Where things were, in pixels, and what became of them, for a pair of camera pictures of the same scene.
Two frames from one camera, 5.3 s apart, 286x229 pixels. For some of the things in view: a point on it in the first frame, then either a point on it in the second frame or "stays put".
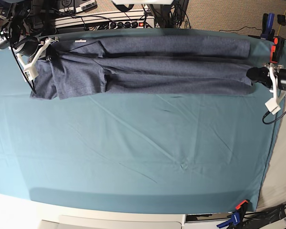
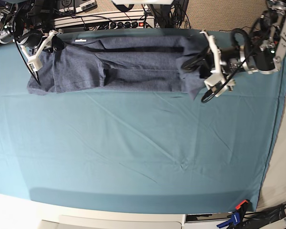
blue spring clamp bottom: [235, 220] stays put
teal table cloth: [171, 153] stays put
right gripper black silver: [260, 74] to [233, 56]
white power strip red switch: [145, 23] stays put
